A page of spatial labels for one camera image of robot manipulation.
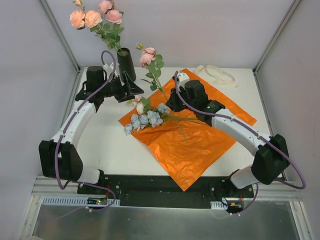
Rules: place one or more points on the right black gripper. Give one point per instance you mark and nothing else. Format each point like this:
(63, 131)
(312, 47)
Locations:
(175, 100)

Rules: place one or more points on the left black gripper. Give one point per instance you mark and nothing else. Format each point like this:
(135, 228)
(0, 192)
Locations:
(122, 89)

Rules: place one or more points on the white and pink flower stem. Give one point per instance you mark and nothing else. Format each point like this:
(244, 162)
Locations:
(141, 104)

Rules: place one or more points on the cream lace ribbon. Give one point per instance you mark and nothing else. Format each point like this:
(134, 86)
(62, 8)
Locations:
(215, 76)

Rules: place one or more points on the pink and blue flower bouquet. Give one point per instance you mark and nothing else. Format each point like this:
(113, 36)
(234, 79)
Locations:
(156, 117)

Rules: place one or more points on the small pink rose stem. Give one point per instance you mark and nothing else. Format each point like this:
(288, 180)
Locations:
(153, 62)

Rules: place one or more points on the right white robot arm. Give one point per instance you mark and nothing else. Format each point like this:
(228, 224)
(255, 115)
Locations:
(270, 152)

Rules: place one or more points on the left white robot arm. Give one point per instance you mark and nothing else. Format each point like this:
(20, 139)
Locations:
(59, 156)

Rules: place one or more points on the black conical vase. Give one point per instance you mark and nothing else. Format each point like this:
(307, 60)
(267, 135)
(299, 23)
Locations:
(125, 63)

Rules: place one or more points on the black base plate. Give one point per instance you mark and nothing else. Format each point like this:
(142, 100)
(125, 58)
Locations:
(163, 192)

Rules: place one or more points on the left aluminium frame post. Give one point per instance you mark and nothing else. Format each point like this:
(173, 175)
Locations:
(59, 34)

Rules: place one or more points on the aluminium frame post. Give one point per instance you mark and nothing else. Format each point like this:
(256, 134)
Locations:
(59, 34)
(277, 34)

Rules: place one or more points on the right white cable duct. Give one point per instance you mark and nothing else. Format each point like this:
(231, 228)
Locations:
(218, 205)

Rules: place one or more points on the white cable duct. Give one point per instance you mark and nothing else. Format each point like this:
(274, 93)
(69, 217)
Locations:
(79, 201)
(218, 205)

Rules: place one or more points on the left white cable duct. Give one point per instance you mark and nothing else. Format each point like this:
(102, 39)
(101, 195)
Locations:
(79, 201)

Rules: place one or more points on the front aluminium rail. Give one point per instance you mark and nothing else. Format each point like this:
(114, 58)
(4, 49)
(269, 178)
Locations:
(273, 192)

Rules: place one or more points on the right aluminium frame post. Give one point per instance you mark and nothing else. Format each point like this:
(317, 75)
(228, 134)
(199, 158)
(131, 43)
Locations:
(277, 34)

